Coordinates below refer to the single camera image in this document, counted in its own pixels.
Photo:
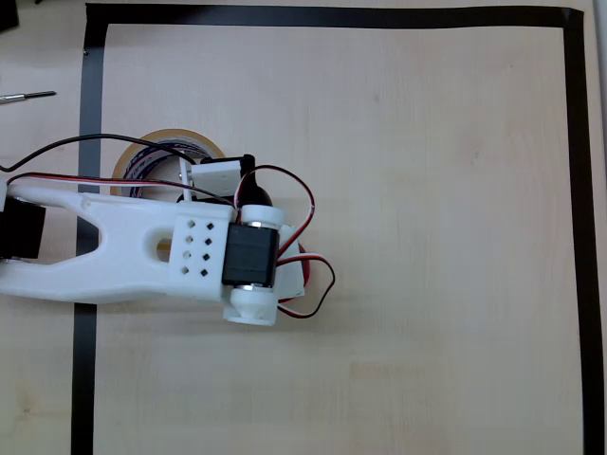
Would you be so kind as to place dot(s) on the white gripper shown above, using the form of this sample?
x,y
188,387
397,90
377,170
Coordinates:
x,y
259,190

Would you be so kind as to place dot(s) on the large clear packing tape roll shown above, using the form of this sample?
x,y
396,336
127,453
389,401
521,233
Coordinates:
x,y
180,134

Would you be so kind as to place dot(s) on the thin black-tipped screwdriver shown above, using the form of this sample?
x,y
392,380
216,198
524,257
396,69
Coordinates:
x,y
33,95

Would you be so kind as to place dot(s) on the flat black object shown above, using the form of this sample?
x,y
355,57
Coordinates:
x,y
7,12

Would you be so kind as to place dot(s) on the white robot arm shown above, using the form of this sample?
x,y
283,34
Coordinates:
x,y
123,246

